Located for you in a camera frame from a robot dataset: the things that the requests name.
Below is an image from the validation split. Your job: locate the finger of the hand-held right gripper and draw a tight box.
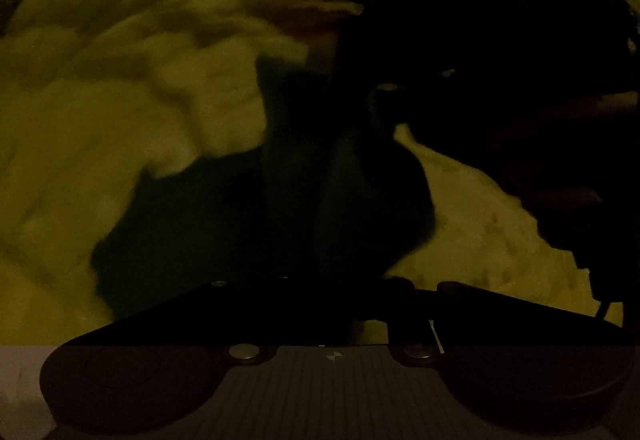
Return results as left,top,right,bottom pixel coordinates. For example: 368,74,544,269
369,81,453,138

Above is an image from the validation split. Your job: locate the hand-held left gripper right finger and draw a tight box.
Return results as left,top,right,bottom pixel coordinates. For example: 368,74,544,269
385,276,626,367

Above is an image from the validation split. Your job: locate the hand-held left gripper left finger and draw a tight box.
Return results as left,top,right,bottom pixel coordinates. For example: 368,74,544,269
62,277,281,365

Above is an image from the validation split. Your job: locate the dark green small garment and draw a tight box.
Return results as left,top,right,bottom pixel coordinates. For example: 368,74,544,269
91,57,437,321

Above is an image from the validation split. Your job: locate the pile of dark clothes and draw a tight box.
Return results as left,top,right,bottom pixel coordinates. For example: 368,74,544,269
337,0,518,81

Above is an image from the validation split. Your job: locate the person's right hand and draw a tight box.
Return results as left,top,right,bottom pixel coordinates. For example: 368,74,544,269
520,92,640,226

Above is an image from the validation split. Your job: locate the white floral blanket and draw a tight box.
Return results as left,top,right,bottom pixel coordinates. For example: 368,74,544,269
0,0,626,346

